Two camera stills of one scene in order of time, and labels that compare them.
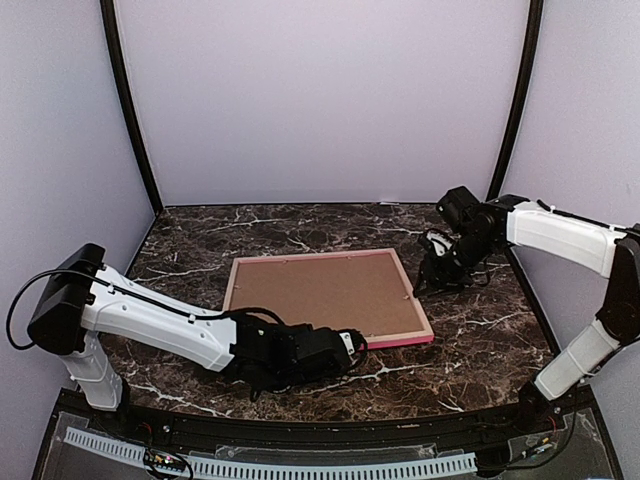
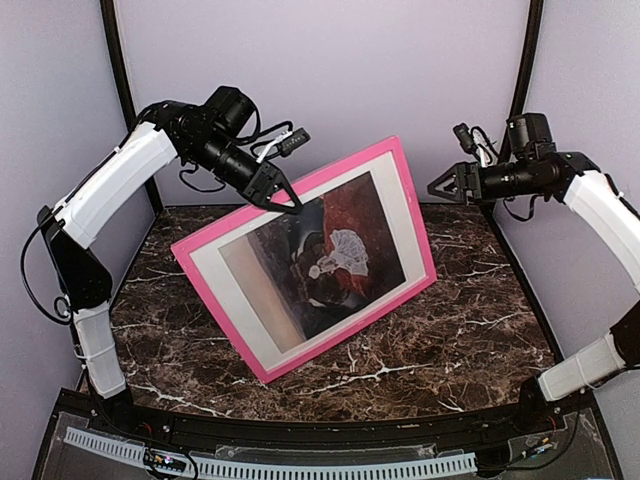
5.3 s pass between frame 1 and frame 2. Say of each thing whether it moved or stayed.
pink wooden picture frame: moved
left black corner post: stayed
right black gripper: moved
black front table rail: stayed
